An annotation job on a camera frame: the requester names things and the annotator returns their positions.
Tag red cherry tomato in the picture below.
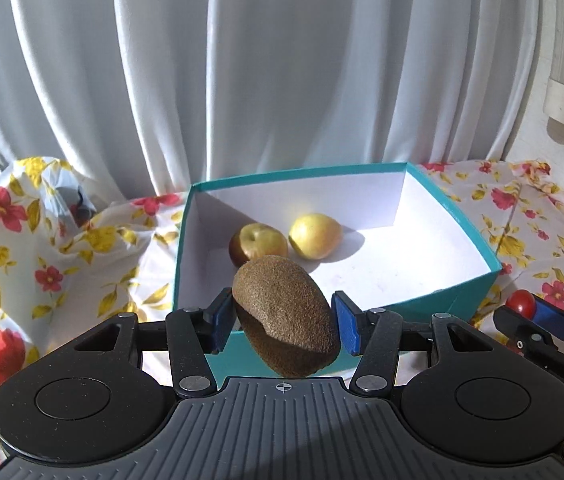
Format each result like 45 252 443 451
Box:
506 290 535 318

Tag teal cardboard box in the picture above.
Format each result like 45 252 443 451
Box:
174 162 503 378

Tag white curtain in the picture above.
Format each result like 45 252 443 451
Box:
0 0 543 201

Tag yellow apple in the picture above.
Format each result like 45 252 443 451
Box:
288 213 343 261

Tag red apple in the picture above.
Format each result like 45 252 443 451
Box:
228 223 289 268

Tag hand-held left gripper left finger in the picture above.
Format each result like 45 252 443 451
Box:
74 287 237 397

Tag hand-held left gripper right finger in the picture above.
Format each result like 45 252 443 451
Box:
331 290 493 397

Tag elongated brown kiwi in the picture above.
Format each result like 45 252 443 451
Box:
232 255 341 378

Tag floral plastic tablecloth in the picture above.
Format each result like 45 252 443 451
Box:
0 156 564 476

